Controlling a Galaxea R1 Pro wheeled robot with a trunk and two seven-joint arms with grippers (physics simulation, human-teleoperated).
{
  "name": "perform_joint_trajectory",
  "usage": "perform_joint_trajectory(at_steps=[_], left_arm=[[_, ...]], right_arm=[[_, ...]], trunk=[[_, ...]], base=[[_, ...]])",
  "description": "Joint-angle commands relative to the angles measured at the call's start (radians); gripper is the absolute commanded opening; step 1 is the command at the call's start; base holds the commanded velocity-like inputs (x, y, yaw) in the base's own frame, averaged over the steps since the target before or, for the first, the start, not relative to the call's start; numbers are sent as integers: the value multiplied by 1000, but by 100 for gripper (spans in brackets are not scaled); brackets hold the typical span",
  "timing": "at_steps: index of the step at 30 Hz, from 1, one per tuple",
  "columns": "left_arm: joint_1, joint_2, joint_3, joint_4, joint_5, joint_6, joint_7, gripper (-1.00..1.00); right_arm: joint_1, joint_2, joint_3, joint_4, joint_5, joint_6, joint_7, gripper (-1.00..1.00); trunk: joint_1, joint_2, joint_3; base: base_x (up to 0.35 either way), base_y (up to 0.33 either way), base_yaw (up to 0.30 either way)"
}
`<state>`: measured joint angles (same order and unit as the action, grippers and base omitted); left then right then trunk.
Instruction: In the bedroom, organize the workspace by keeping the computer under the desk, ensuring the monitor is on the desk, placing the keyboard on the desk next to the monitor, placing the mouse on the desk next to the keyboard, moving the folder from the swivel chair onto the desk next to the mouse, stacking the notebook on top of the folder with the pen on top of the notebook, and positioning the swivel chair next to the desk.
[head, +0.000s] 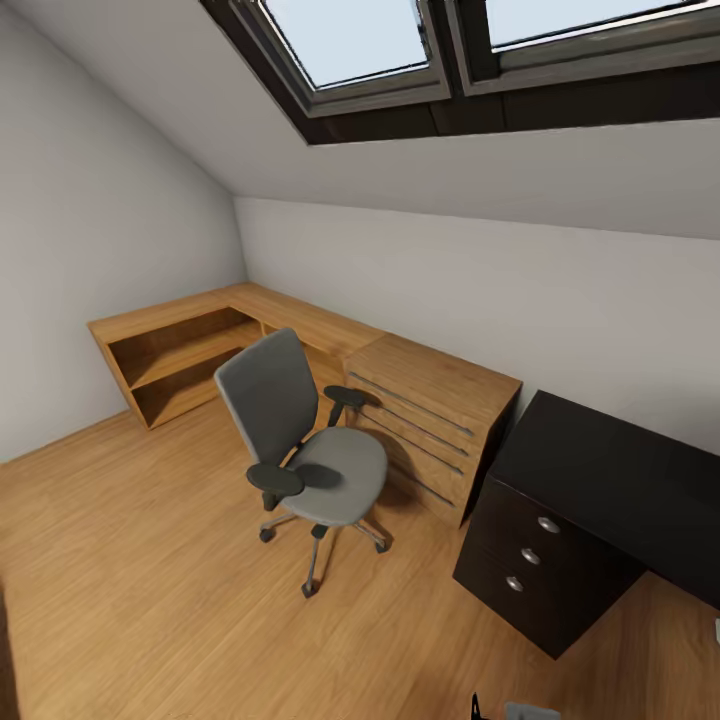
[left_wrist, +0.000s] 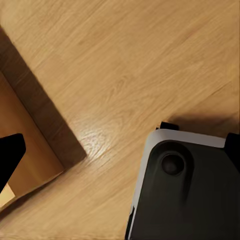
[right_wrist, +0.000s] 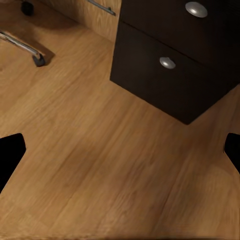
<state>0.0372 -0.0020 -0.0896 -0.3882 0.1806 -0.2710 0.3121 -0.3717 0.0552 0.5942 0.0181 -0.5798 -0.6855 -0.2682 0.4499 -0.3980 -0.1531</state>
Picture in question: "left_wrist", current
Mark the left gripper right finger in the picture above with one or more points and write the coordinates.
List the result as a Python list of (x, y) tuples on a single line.
[(232, 149)]

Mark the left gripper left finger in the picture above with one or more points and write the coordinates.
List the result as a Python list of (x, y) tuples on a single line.
[(12, 149)]

